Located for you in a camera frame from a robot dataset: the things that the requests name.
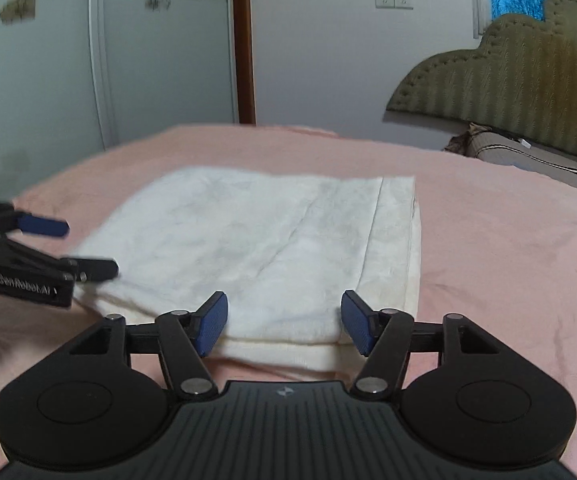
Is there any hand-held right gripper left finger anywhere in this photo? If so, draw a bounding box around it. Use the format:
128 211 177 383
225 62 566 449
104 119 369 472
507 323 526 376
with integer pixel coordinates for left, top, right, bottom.
71 290 230 401

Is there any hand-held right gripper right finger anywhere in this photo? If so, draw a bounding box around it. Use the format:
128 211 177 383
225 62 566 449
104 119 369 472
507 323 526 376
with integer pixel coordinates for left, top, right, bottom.
341 289 495 401

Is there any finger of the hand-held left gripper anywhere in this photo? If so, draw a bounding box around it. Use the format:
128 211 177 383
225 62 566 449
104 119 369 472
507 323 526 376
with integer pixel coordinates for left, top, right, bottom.
0 208 71 238
0 237 120 283

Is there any white towel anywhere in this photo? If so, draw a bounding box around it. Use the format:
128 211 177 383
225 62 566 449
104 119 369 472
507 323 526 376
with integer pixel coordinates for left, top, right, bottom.
71 167 423 384

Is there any pink blanket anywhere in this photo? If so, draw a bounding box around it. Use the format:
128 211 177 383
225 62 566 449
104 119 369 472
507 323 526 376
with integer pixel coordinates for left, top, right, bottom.
0 124 577 480

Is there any white wardrobe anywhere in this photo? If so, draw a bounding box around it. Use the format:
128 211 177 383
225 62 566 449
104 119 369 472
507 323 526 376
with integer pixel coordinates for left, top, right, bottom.
0 0 237 202

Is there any olive padded headboard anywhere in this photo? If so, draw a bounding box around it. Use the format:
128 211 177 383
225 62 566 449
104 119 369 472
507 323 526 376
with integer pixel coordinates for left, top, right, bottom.
385 0 577 172

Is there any brown wooden door frame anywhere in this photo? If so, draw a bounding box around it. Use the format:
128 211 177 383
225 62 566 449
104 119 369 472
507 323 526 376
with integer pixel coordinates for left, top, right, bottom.
231 0 257 125

